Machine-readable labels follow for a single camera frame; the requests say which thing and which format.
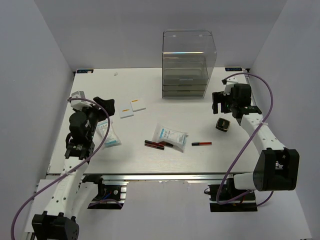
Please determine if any dark red lipstick tube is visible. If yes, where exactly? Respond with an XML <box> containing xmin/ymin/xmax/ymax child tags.
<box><xmin>144</xmin><ymin>143</ymin><xmax>165</xmax><ymax>151</ymax></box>
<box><xmin>144</xmin><ymin>140</ymin><xmax>174</xmax><ymax>148</ymax></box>

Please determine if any red lip gloss tube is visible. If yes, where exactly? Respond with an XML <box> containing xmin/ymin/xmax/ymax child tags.
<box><xmin>191</xmin><ymin>142</ymin><xmax>212</xmax><ymax>146</ymax></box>

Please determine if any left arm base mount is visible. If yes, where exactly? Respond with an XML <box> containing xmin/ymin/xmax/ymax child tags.
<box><xmin>82</xmin><ymin>174</ymin><xmax>126</xmax><ymax>202</ymax></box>

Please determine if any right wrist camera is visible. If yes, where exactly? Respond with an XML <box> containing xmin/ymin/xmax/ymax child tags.
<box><xmin>222</xmin><ymin>76</ymin><xmax>239</xmax><ymax>96</ymax></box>

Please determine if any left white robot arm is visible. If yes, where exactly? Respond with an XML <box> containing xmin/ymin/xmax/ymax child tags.
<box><xmin>31</xmin><ymin>96</ymin><xmax>115</xmax><ymax>240</ymax></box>

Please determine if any blue label sticker left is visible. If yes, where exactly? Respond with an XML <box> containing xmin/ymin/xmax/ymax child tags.
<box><xmin>76</xmin><ymin>69</ymin><xmax>94</xmax><ymax>74</ymax></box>

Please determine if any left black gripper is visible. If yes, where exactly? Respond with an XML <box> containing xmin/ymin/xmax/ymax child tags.
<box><xmin>74</xmin><ymin>97</ymin><xmax>115</xmax><ymax>140</ymax></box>

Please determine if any black gold compact case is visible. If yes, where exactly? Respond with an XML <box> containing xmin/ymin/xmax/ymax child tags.
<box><xmin>215</xmin><ymin>117</ymin><xmax>231</xmax><ymax>132</ymax></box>

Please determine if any blue label sticker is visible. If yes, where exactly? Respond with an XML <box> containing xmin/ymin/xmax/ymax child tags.
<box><xmin>224</xmin><ymin>67</ymin><xmax>243</xmax><ymax>72</ymax></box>
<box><xmin>76</xmin><ymin>69</ymin><xmax>94</xmax><ymax>74</ymax></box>

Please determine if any aluminium table rail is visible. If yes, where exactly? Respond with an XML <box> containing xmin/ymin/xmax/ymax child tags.
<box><xmin>46</xmin><ymin>172</ymin><xmax>236</xmax><ymax>182</ymax></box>

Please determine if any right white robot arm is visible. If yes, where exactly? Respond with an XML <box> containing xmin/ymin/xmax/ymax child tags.
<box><xmin>212</xmin><ymin>80</ymin><xmax>300</xmax><ymax>200</ymax></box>

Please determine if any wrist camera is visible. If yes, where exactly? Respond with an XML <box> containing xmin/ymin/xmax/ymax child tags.
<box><xmin>222</xmin><ymin>76</ymin><xmax>239</xmax><ymax>96</ymax></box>
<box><xmin>70</xmin><ymin>90</ymin><xmax>87</xmax><ymax>111</ymax></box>

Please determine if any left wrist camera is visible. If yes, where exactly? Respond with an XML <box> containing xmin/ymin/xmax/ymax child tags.
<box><xmin>70</xmin><ymin>90</ymin><xmax>87</xmax><ymax>111</ymax></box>

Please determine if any blue label sticker right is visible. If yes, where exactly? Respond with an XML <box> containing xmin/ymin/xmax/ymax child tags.
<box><xmin>224</xmin><ymin>67</ymin><xmax>243</xmax><ymax>72</ymax></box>

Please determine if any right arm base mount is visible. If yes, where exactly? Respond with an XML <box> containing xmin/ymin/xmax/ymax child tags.
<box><xmin>203</xmin><ymin>184</ymin><xmax>258</xmax><ymax>213</ymax></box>

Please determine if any clear acrylic drawer organizer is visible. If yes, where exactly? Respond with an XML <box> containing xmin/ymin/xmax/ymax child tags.
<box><xmin>162</xmin><ymin>29</ymin><xmax>217</xmax><ymax>98</ymax></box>

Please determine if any white cotton pad packet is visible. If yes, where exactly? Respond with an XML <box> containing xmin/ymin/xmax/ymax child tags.
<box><xmin>96</xmin><ymin>119</ymin><xmax>122</xmax><ymax>149</ymax></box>
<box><xmin>152</xmin><ymin>123</ymin><xmax>188</xmax><ymax>152</ymax></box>

